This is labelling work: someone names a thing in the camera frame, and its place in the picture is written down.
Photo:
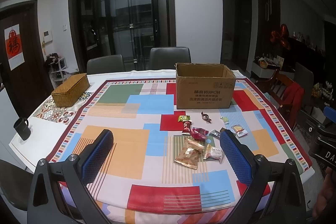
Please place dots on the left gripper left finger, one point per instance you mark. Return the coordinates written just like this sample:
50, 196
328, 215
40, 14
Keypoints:
59, 191

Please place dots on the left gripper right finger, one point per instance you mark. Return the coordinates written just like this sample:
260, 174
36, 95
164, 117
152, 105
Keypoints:
274, 192

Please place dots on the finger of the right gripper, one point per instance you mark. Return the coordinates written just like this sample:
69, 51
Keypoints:
330, 113

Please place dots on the white cake snack packet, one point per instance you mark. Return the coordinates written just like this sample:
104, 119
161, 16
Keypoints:
239, 131

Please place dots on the white orange snack packet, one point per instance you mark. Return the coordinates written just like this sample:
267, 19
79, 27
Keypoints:
213, 153

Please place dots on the pale green candy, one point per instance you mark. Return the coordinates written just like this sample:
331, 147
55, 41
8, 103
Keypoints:
225, 120

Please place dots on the gold biscuit packet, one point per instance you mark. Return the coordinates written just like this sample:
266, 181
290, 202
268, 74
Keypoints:
191, 143
189, 157

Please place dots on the magenta hawthorn snack packet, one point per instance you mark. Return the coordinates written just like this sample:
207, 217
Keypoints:
199, 133

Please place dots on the foil twisted chocolate candy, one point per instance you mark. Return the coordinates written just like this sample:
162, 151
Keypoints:
205, 117

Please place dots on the red snack packet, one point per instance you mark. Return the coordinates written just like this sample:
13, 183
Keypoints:
186, 127

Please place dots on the green yellow candy packet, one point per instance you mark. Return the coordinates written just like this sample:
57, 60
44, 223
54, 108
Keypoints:
183, 118

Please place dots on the silver dark snack bar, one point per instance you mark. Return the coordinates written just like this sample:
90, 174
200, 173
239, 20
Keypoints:
216, 134

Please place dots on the person right hand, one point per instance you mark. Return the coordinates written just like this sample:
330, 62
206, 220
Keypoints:
326, 193

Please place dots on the red wooden chair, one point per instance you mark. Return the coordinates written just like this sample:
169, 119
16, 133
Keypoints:
287, 93

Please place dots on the black mug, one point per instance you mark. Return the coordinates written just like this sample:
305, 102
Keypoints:
21, 126

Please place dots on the white low side cabinet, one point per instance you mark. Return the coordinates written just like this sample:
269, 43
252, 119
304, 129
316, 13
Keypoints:
264, 67

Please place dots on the patterned tile table mat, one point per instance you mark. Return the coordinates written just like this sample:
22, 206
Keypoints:
64, 115

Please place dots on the red foil balloons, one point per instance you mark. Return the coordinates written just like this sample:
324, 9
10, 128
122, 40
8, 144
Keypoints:
281, 37

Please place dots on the woven wicker box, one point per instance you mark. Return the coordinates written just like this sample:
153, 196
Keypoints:
68, 93

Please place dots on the colourful patchwork tablecloth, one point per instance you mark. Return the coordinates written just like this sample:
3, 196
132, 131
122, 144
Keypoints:
140, 182

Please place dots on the white shelf with clutter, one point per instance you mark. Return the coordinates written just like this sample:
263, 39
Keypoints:
58, 69

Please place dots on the brown cardboard box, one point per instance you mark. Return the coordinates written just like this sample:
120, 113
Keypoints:
204, 86

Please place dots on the grey chair left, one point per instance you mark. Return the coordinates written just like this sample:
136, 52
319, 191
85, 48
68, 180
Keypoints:
105, 64

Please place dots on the grey chair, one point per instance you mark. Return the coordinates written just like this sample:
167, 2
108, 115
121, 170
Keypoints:
167, 57
105, 64

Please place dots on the red fu poster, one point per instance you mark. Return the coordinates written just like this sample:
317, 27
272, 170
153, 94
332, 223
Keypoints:
13, 44

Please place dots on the grey chair right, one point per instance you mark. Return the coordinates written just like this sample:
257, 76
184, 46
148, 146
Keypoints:
167, 57

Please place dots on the glass sliding door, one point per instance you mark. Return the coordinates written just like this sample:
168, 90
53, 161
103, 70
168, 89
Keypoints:
130, 28

